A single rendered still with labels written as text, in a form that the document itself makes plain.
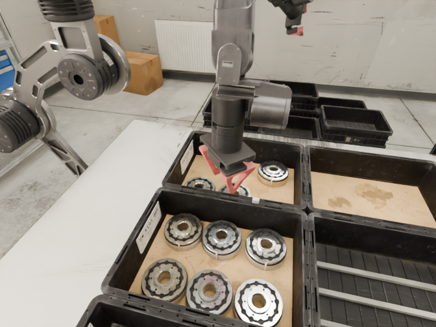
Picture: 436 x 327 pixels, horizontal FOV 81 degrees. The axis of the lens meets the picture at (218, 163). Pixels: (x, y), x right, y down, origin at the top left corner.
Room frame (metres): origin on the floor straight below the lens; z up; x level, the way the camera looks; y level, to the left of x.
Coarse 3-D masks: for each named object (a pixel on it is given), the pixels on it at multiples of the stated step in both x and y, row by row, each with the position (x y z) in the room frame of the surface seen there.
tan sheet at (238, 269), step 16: (160, 240) 0.41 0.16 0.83; (288, 240) 0.41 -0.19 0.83; (160, 256) 0.36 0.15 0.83; (176, 256) 0.36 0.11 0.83; (192, 256) 0.36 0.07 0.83; (208, 256) 0.36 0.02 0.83; (240, 256) 0.36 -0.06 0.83; (288, 256) 0.36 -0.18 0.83; (192, 272) 0.32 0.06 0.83; (224, 272) 0.32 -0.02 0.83; (240, 272) 0.32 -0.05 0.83; (256, 272) 0.32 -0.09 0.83; (272, 272) 0.32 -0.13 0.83; (288, 272) 0.32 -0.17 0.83; (288, 288) 0.28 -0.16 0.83; (256, 304) 0.24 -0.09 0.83; (288, 304) 0.24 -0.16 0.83; (288, 320) 0.21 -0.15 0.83
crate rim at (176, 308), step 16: (160, 192) 0.49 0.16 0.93; (176, 192) 0.49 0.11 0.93; (192, 192) 0.49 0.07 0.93; (272, 208) 0.43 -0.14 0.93; (288, 208) 0.43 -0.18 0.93; (304, 224) 0.38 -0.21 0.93; (128, 240) 0.34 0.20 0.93; (304, 240) 0.35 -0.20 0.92; (304, 256) 0.30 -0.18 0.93; (112, 272) 0.26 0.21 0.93; (304, 272) 0.26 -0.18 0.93; (112, 288) 0.23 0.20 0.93; (304, 288) 0.23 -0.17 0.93; (144, 304) 0.20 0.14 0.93; (160, 304) 0.20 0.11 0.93; (176, 304) 0.20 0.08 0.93; (304, 304) 0.20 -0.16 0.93; (208, 320) 0.18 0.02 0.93; (224, 320) 0.18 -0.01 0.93; (240, 320) 0.18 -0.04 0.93; (304, 320) 0.18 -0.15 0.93
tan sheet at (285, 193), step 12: (192, 168) 0.71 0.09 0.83; (204, 168) 0.71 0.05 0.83; (288, 168) 0.71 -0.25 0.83; (216, 180) 0.64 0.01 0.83; (252, 180) 0.64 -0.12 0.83; (288, 180) 0.64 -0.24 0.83; (252, 192) 0.59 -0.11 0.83; (264, 192) 0.59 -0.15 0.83; (276, 192) 0.59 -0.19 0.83; (288, 192) 0.59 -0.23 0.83
